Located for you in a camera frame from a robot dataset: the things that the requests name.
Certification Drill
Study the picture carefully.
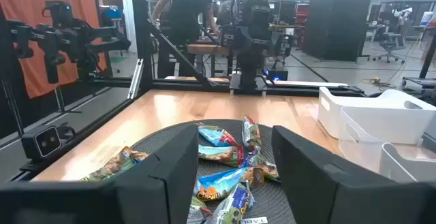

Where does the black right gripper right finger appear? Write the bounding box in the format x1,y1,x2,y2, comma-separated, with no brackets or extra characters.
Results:
271,125,436,224

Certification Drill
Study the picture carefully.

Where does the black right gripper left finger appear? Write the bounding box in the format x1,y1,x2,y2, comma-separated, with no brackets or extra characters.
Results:
0,123,200,224

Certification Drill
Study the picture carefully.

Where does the green brown granola bar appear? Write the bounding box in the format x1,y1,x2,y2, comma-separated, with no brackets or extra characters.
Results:
80,146,150,183

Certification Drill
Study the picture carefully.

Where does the blue green granola bar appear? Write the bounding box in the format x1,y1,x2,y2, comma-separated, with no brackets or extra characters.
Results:
240,150,281,181
204,180,256,224

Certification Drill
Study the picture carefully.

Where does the blue Chewy granola bar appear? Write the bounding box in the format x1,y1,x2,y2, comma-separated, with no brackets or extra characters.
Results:
195,166,266,203

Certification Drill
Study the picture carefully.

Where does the blue red granola bar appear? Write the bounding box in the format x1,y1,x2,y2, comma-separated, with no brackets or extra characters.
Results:
196,123,239,148

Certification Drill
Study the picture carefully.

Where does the clear plastic bin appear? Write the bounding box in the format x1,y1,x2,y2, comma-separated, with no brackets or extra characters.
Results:
337,106,436,176

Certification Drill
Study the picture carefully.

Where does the white plastic bin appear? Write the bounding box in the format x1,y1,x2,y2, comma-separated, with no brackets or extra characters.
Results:
379,142,436,184
317,86,436,140

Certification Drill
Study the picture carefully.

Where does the round dark grey plate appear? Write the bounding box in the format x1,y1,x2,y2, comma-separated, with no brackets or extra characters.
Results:
131,118,297,224

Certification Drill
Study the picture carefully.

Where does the white label sticker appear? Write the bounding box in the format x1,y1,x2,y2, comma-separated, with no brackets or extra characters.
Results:
239,216,269,224

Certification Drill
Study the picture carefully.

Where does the black computer with blue lights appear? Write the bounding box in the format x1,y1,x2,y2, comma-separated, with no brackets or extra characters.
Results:
265,67,289,82

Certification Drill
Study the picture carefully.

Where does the grey office chair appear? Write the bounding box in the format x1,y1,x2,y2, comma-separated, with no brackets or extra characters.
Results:
372,31,407,65

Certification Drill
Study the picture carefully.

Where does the wooden workbench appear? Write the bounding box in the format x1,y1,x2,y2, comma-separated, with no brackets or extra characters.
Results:
187,43,231,57

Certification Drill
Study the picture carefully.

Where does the person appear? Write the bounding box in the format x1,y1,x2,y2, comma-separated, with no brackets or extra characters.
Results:
151,0,221,79

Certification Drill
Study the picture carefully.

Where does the black camera box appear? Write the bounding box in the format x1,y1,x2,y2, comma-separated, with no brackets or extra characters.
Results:
20,124,63,161

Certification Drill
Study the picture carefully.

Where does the yellow floor cable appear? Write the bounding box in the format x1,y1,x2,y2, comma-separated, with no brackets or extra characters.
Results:
360,22,431,90

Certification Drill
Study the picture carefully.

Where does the black partition wall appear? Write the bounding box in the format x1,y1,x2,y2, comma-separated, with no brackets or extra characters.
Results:
302,0,373,63

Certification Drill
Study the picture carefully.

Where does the black aluminium table frame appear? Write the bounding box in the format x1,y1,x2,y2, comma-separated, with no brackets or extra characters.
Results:
81,0,365,99

